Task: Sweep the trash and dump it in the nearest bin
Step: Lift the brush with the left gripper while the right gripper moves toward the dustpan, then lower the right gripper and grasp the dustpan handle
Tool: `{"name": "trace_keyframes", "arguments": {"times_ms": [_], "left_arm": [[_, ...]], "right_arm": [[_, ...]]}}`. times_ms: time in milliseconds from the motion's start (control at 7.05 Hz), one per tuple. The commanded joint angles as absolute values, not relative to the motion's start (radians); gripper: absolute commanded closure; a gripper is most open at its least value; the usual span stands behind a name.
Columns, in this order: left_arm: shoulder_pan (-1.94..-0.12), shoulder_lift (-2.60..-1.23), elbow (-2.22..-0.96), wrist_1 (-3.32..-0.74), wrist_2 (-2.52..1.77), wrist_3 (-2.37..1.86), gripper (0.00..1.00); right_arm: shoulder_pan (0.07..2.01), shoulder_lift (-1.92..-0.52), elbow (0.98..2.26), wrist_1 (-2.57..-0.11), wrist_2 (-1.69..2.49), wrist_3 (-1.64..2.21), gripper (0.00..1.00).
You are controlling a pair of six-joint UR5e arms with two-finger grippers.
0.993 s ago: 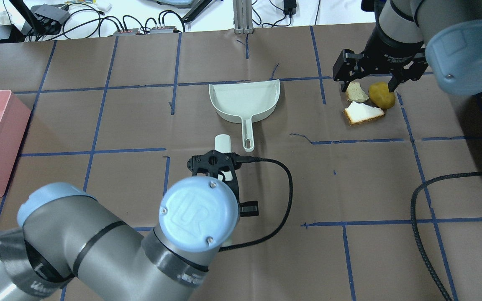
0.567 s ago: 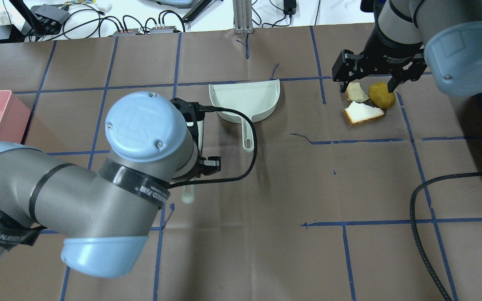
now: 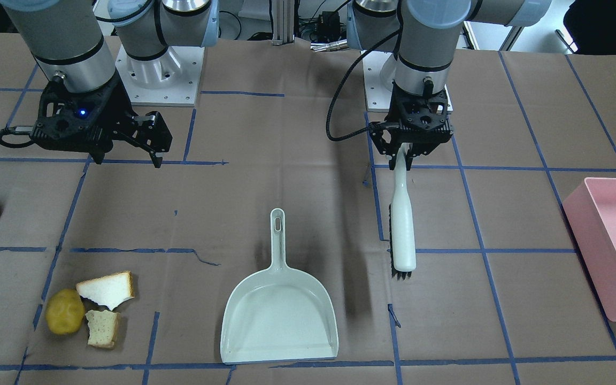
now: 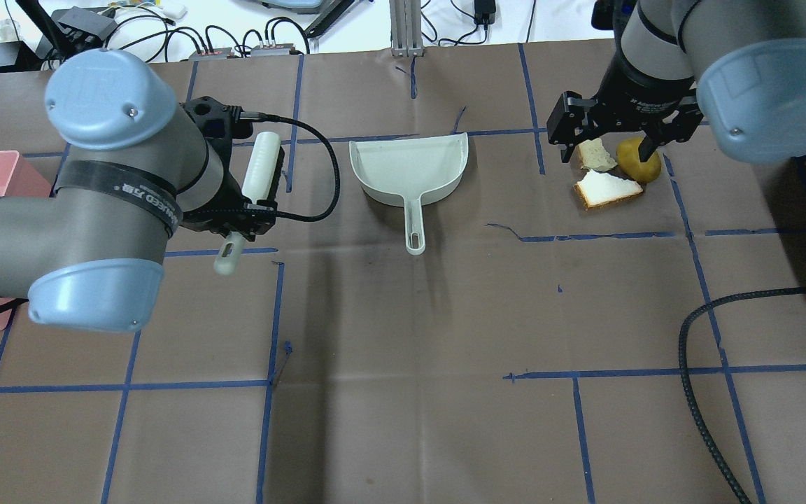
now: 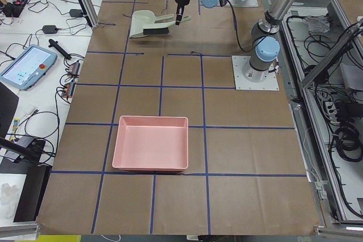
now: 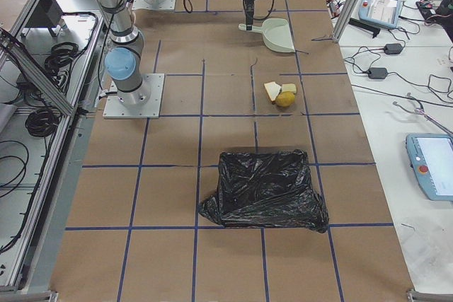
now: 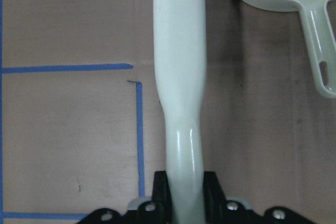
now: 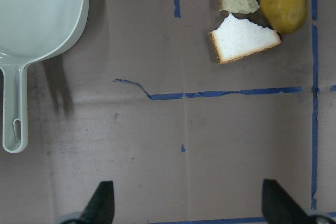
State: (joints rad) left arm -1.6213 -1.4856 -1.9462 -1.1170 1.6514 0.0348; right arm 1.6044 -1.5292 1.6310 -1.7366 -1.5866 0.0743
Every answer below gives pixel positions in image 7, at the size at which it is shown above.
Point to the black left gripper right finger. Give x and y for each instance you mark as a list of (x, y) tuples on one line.
[(214, 198)]

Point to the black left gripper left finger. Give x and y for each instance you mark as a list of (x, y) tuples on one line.
[(161, 193)]

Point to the pale green hand brush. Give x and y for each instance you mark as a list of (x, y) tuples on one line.
[(179, 28)]

